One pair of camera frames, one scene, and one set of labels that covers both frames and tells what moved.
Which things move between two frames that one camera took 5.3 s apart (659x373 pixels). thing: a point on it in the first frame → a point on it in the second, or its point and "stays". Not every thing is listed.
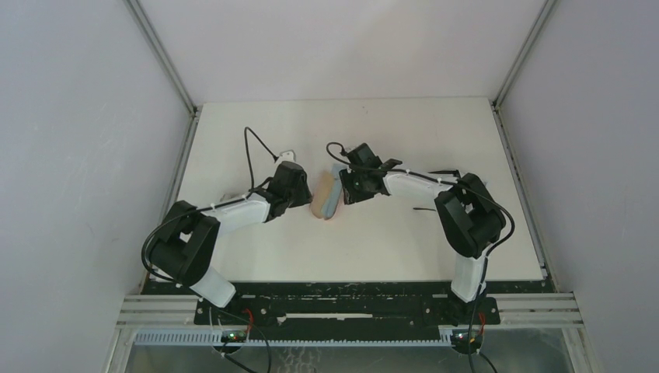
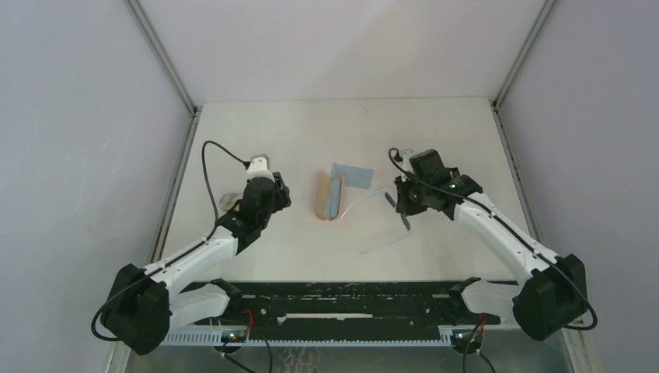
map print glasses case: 230,196 stays
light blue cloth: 330,205 stays
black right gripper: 348,186 → 404,196
